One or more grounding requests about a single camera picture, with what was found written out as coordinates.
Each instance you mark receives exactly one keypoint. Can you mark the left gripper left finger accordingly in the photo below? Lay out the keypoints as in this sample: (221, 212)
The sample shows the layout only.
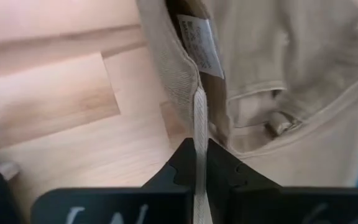
(120, 205)

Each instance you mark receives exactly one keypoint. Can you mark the tan cotton hat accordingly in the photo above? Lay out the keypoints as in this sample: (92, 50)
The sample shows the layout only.
(291, 62)

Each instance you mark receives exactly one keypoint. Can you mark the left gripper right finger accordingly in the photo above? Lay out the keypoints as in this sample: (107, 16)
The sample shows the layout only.
(275, 205)

